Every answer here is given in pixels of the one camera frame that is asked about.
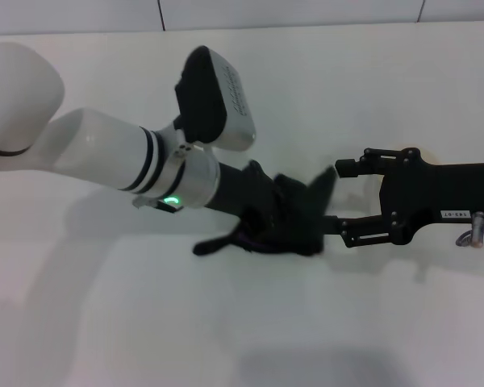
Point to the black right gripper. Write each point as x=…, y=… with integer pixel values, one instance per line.
x=419, y=193

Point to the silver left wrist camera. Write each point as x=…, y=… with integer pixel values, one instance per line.
x=214, y=101

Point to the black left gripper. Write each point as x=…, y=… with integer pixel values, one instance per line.
x=242, y=189

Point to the dark blue rag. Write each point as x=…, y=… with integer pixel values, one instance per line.
x=298, y=217

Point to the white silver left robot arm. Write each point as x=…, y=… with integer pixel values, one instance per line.
x=97, y=149

